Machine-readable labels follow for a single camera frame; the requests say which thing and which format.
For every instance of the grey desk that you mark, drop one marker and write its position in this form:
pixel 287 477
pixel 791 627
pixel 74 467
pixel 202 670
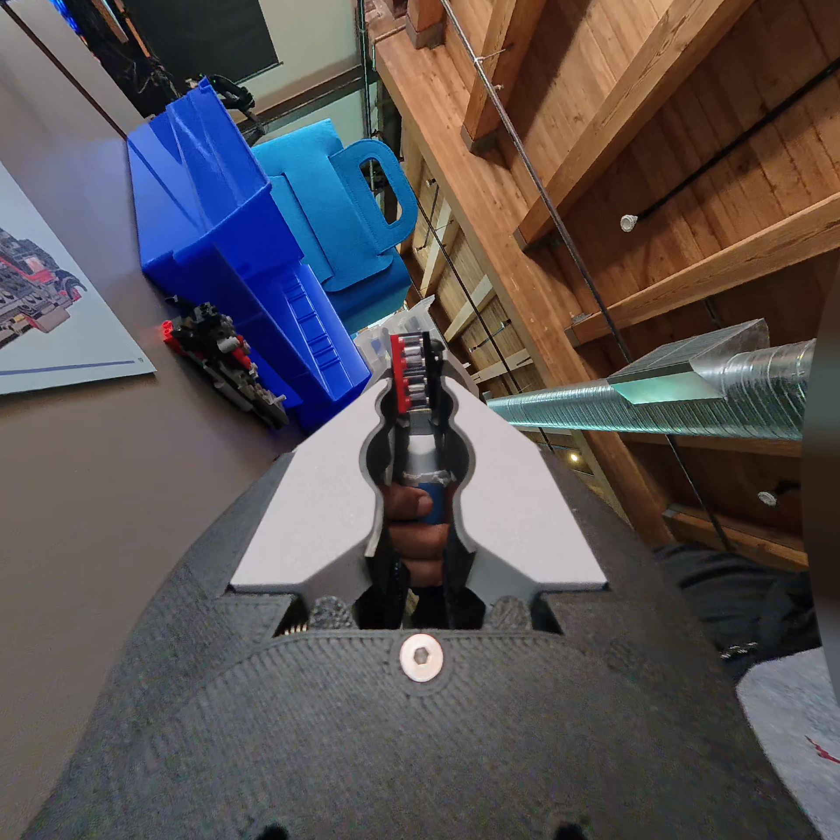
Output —
pixel 98 525

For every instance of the person's right hand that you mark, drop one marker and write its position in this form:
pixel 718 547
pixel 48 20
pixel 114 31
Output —
pixel 410 538

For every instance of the black ceiling pipe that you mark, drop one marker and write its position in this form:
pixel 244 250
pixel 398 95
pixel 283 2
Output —
pixel 735 141

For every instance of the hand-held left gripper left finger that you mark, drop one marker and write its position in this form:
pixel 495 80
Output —
pixel 308 512

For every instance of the blue plastic bin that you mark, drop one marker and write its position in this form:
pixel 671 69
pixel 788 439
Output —
pixel 197 197
pixel 321 354

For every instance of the blue felt bag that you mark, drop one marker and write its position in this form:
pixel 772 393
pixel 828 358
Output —
pixel 328 216

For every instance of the silver ventilation duct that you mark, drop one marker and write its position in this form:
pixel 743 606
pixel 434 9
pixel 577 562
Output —
pixel 656 407

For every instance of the clear plastic organizer box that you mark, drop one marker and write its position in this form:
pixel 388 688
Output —
pixel 394 328

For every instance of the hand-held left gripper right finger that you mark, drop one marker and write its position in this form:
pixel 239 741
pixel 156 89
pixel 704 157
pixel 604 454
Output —
pixel 525 518

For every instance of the grey toy brick car model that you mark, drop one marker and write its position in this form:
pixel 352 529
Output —
pixel 223 361

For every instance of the metal threaded rod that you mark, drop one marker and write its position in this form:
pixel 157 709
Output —
pixel 525 170

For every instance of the black screen panel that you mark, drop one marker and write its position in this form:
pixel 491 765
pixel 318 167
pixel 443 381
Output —
pixel 203 33

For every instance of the person's black jacket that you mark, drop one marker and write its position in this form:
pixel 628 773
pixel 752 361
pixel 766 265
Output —
pixel 728 597

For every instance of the white sprinkler head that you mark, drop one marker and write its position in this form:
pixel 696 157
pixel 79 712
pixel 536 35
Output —
pixel 766 499
pixel 628 223

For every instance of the toy brick instruction booklet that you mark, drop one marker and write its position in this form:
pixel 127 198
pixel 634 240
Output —
pixel 52 315

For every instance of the red black toy brick assembly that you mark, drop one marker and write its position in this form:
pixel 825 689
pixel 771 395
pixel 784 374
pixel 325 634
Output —
pixel 413 374

